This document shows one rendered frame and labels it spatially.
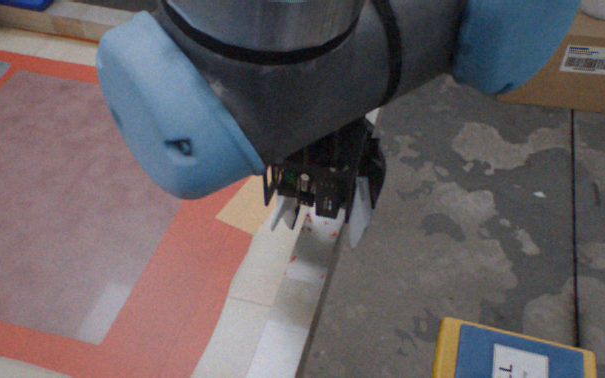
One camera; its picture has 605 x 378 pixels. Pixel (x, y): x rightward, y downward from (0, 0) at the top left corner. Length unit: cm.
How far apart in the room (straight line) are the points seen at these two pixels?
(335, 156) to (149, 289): 24
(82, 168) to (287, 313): 32
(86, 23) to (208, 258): 43
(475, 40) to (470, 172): 184
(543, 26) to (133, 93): 19
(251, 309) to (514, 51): 36
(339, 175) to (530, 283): 145
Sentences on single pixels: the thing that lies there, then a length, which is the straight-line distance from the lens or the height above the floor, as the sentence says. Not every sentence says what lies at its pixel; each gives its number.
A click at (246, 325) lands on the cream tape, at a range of 57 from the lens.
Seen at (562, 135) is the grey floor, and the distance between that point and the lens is 237.
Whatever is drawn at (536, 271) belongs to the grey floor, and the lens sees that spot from 191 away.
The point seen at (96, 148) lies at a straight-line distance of 76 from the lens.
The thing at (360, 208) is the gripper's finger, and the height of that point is 103.
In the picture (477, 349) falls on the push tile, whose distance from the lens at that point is 56.
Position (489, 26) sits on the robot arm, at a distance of 29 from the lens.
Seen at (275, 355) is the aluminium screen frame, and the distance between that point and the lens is 51.
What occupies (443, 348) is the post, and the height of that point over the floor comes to 95.
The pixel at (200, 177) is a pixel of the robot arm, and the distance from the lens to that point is 23.
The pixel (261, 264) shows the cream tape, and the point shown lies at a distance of 61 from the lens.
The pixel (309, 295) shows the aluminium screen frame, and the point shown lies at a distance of 54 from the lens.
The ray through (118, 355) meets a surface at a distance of 57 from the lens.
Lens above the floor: 144
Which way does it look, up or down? 47 degrees down
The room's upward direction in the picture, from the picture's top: straight up
